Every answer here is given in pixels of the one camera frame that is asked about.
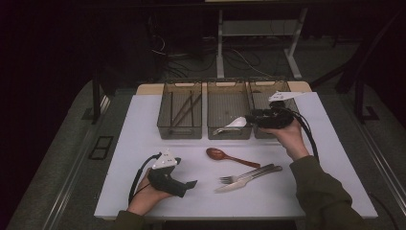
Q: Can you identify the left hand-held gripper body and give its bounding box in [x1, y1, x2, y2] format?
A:
[147, 149, 189, 198]

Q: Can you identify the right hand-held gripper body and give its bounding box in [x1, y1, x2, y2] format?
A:
[253, 91, 306, 129]

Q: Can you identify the white ceramic spoon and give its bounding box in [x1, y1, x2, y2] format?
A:
[212, 116, 248, 136]

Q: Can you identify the smoky clear plastic bin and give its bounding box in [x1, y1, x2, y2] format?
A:
[248, 78, 302, 140]
[156, 80, 203, 140]
[206, 80, 253, 141]

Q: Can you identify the metal fork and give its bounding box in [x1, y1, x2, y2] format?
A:
[218, 163, 276, 185]

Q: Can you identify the brown wooden spoon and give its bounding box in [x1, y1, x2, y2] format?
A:
[205, 147, 261, 170]

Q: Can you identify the metal table knife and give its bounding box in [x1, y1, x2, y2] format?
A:
[214, 165, 283, 194]

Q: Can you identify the white table mat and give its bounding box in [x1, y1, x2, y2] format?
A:
[94, 91, 378, 220]

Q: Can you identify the white metal stand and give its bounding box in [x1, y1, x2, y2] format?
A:
[215, 8, 309, 81]

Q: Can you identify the black metal stand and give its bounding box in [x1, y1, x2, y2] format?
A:
[353, 76, 381, 125]

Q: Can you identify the left hand-held gripper cable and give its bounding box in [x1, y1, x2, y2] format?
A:
[127, 152, 163, 205]

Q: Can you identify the hand-held gripper cable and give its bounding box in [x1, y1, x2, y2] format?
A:
[127, 152, 163, 205]
[286, 106, 320, 161]

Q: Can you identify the right hand-held gripper cable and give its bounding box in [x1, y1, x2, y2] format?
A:
[286, 106, 320, 161]

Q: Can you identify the tangle of floor cables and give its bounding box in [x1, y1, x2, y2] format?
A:
[148, 32, 273, 80]

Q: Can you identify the metal floor rail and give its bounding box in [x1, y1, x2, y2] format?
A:
[338, 95, 406, 209]
[41, 95, 111, 230]

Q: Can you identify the black floor cable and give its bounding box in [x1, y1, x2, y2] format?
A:
[370, 192, 400, 230]

